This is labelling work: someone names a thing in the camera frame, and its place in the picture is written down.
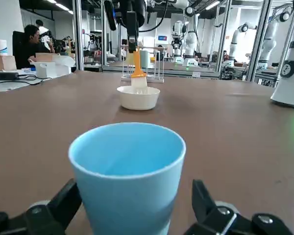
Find blue cup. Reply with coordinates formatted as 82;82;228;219
68;122;187;235

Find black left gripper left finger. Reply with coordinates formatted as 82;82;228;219
0;178;83;235

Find black power brick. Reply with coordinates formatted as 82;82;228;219
0;71;19;81

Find white wire cup rack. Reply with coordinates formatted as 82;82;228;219
121;45;168;84

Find cardboard box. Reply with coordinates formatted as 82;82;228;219
0;55;17;71

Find mint green cup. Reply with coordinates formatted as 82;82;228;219
139;50;150;68

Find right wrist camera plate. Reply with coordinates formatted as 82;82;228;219
104;0;117;31

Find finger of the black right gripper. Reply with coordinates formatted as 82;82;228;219
126;11;140;53

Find white bowl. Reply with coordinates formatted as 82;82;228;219
117;85;161;111

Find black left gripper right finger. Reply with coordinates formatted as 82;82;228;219
183;179;294;235

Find orange brush white bristles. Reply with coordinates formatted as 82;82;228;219
131;47;148;95

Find aluminium frame post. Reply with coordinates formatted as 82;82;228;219
246;0;271;83
72;0;85;73

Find white plastic container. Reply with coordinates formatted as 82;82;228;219
29;61;57;79

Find seated person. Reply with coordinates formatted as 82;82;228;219
14;24;55;71

